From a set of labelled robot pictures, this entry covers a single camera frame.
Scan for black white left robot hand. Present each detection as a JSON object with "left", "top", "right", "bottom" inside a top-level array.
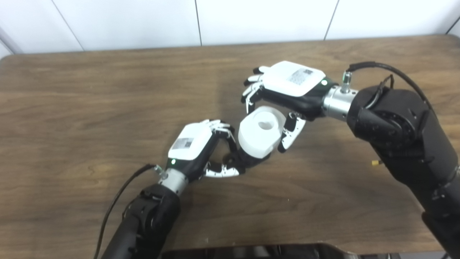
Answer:
[{"left": 166, "top": 119, "right": 240, "bottom": 182}]

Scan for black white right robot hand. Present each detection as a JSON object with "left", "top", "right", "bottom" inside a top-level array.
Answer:
[{"left": 241, "top": 60, "right": 338, "bottom": 154}]

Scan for black flanged holder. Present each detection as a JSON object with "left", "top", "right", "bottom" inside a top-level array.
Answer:
[{"left": 223, "top": 146, "right": 269, "bottom": 174}]

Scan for round white plastic piece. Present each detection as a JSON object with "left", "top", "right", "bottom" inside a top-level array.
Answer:
[{"left": 238, "top": 106, "right": 287, "bottom": 159}]

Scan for black robot torso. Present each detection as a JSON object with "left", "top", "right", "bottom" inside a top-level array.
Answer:
[{"left": 162, "top": 243, "right": 360, "bottom": 259}]

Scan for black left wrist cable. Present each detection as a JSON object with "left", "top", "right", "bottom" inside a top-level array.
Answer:
[{"left": 93, "top": 164, "right": 168, "bottom": 259}]

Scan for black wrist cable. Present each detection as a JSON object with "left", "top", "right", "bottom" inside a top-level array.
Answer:
[
  {"left": 341, "top": 61, "right": 437, "bottom": 116},
  {"left": 93, "top": 164, "right": 168, "bottom": 259}
]

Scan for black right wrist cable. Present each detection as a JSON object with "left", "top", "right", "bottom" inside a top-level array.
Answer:
[{"left": 341, "top": 61, "right": 437, "bottom": 116}]

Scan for grey wall corner post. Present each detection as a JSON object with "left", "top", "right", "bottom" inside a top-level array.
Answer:
[{"left": 0, "top": 27, "right": 23, "bottom": 55}]

